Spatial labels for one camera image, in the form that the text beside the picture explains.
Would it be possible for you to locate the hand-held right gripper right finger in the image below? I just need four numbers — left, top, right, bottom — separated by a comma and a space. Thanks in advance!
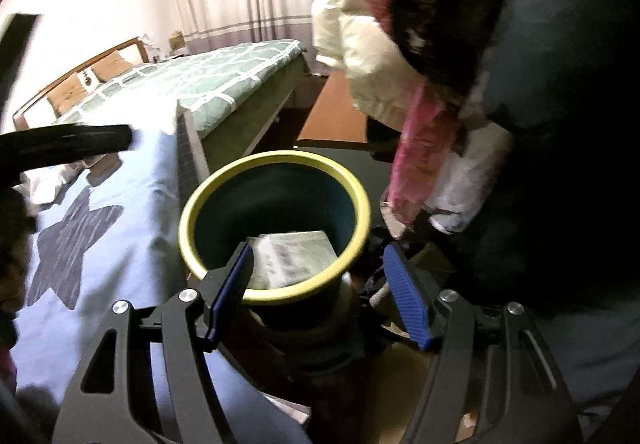
382, 241, 583, 444

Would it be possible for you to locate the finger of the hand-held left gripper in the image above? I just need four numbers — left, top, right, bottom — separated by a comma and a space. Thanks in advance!
0, 14, 41, 125
0, 124, 135, 172

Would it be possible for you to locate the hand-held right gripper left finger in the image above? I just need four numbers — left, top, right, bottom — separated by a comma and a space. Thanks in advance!
52, 241, 256, 444

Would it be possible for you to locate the dark bin with yellow rim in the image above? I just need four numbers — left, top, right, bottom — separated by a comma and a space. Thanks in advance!
178, 150, 372, 367

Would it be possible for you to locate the brown face-print pillow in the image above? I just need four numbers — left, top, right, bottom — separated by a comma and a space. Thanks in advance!
47, 86, 83, 117
91, 51, 126, 81

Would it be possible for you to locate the blue star-print blanket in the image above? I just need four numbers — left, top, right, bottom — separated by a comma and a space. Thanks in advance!
10, 126, 311, 444

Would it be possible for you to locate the white printed cloth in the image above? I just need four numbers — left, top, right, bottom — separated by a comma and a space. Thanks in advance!
430, 119, 516, 235

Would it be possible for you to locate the pink scarf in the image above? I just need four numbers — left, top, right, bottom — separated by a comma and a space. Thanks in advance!
390, 84, 451, 225

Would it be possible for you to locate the green plaid duvet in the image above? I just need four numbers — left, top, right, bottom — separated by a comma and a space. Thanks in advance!
52, 39, 303, 132

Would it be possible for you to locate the wooden bed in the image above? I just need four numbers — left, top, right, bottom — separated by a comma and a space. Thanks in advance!
12, 38, 311, 160

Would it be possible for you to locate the cream down jacket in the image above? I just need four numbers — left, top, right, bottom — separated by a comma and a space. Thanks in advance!
310, 0, 431, 132

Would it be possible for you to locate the black jacket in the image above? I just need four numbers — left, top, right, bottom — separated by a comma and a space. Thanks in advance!
470, 0, 640, 415

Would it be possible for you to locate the leopard print scarf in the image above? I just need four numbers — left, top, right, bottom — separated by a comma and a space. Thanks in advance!
390, 0, 526, 95

